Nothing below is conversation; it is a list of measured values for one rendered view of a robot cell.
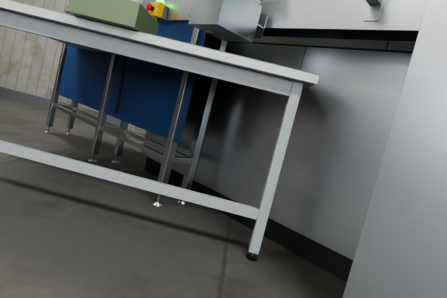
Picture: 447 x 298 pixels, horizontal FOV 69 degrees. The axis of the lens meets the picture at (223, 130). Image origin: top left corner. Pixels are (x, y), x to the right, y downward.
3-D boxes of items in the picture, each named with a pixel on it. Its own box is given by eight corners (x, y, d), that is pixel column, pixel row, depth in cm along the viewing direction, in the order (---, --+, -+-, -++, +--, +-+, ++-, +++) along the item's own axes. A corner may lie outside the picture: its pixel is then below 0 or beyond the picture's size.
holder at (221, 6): (260, 46, 140) (269, 10, 139) (217, 24, 120) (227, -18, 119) (231, 44, 152) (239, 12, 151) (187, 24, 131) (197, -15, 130)
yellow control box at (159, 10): (165, 20, 173) (168, 6, 172) (153, 15, 167) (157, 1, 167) (157, 20, 177) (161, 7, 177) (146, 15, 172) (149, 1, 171)
